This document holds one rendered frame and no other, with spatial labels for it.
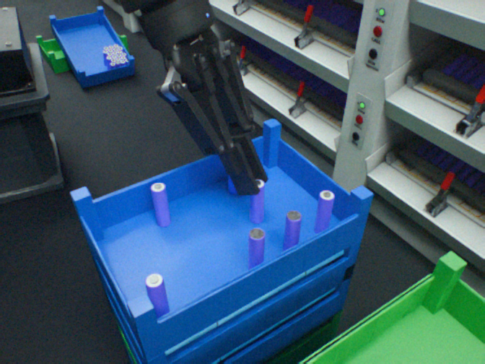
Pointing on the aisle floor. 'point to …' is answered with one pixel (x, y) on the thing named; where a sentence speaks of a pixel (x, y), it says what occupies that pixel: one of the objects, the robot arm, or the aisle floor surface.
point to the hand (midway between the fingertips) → (243, 165)
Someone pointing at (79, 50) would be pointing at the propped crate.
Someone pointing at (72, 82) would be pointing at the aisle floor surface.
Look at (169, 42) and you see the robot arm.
